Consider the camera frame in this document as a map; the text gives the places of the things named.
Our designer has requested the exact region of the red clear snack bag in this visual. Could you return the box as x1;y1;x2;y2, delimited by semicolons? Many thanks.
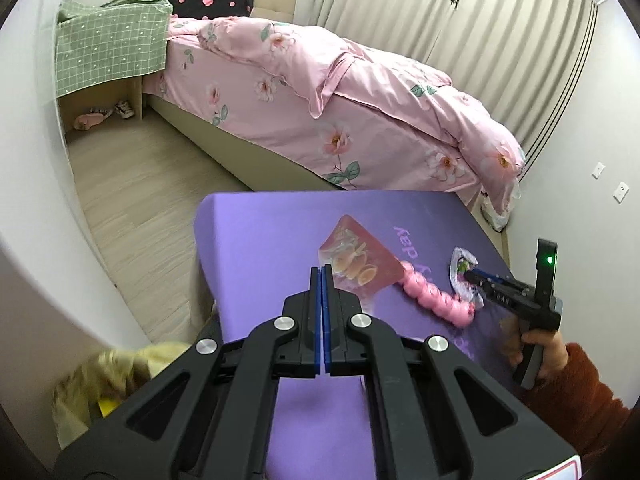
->
318;214;405;304

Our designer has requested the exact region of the yellow trash bag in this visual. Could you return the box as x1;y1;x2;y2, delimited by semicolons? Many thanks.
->
52;341;189;450

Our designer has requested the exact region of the right hand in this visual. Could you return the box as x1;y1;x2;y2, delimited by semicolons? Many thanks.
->
500;316;570;388

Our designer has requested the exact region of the colourful candy bag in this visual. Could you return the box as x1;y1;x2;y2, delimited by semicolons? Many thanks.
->
448;245;485;311

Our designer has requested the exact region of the pink caterpillar toy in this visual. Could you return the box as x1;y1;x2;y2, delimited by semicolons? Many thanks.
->
399;261;475;328

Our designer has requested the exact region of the white plastic bag on floor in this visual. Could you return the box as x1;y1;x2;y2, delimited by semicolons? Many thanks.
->
480;196;511;233

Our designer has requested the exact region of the orange fuzzy right sleeve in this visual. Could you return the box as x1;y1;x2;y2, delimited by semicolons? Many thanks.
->
521;336;632;470

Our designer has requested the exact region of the yellow snack wrapper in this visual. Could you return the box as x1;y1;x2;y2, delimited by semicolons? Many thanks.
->
98;398;120;418

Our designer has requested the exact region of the pink floral duvet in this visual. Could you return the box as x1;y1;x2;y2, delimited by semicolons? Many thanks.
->
196;18;525;214

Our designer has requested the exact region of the bed with pink sheet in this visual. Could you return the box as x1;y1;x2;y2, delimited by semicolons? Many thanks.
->
142;0;501;206

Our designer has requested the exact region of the small sneaker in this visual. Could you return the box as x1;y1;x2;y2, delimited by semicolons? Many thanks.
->
114;101;136;119

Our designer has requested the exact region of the pink slipper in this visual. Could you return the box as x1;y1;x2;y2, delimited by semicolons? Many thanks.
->
73;108;113;131

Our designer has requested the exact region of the wooden bedside shelf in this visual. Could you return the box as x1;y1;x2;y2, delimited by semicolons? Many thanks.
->
58;76;143;132

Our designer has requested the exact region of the green checked cloth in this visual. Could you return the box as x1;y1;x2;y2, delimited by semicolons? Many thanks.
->
54;0;172;98

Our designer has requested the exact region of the white wall socket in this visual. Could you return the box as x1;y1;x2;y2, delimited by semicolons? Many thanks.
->
613;182;629;204

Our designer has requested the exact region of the white wall switch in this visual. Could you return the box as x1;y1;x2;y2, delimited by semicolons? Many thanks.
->
591;162;605;180

